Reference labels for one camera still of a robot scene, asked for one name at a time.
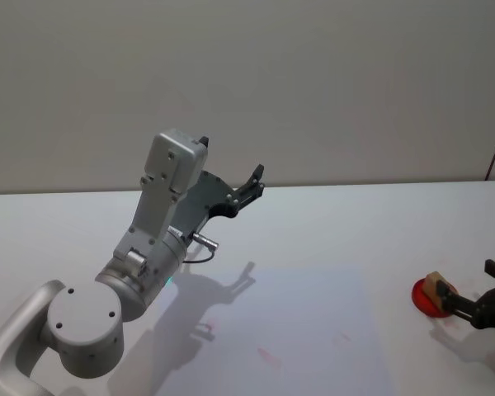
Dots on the white table cloth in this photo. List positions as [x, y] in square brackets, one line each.
[313, 255]

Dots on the tan rectangular block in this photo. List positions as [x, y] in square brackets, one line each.
[431, 284]

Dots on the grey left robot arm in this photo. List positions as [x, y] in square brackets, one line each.
[82, 317]

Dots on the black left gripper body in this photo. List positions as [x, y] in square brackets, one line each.
[200, 202]

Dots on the red round disc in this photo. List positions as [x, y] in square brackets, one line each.
[420, 298]

